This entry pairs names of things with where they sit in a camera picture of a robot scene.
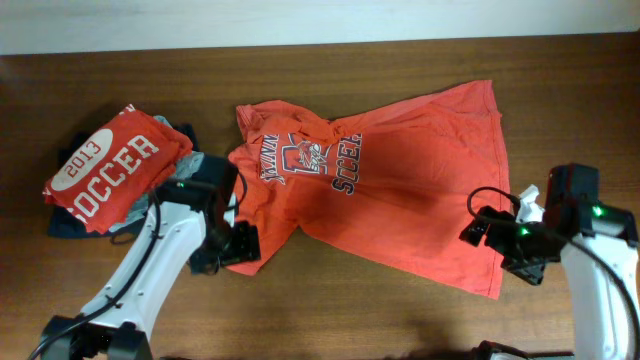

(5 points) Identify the left black cable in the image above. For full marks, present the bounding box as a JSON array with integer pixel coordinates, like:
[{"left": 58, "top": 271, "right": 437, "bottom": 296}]
[{"left": 27, "top": 172, "right": 249, "bottom": 360}]

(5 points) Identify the black cable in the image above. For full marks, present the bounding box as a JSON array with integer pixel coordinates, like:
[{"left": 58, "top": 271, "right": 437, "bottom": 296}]
[
  {"left": 27, "top": 172, "right": 249, "bottom": 360},
  {"left": 465, "top": 186, "right": 640, "bottom": 360}
]

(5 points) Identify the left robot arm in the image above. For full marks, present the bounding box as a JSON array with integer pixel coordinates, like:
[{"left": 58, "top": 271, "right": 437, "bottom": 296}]
[{"left": 30, "top": 156, "right": 261, "bottom": 360}]

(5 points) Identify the folded red soccer shirt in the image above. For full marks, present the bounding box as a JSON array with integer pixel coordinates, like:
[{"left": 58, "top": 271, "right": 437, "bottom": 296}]
[{"left": 43, "top": 105, "right": 193, "bottom": 234}]

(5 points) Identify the orange soccer t-shirt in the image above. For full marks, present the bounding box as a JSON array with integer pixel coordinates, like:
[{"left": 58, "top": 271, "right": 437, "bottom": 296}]
[{"left": 230, "top": 80, "right": 510, "bottom": 299}]

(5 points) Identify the folded grey shirt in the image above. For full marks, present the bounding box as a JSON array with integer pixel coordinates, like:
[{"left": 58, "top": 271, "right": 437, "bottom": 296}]
[{"left": 107, "top": 115, "right": 207, "bottom": 234}]

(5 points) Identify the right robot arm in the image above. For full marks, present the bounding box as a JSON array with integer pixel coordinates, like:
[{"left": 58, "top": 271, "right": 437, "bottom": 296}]
[{"left": 460, "top": 163, "right": 639, "bottom": 359}]

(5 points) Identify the right black cable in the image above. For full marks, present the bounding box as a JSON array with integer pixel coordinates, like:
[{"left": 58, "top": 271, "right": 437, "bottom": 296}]
[{"left": 465, "top": 186, "right": 640, "bottom": 360}]

